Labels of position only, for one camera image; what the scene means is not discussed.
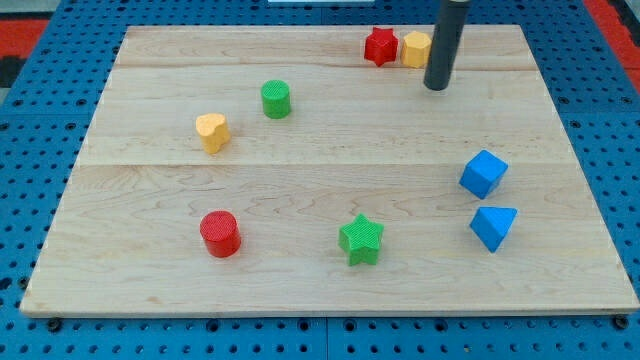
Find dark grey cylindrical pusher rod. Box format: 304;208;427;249
423;0;471;91

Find yellow hexagon block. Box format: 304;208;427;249
401;31;432;68

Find red star block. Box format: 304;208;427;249
364;26;399;67

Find green star block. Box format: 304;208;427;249
338;213;384;266

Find light wooden board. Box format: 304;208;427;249
20;25;639;318

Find blue cube block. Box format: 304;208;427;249
459;149;509;199

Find green cylinder block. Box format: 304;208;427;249
260;79;291;119

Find blue triangular prism block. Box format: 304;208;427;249
470;206;518;253

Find yellow heart block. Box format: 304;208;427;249
195;113;231;154

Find red cylinder block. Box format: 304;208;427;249
200;210;241;258

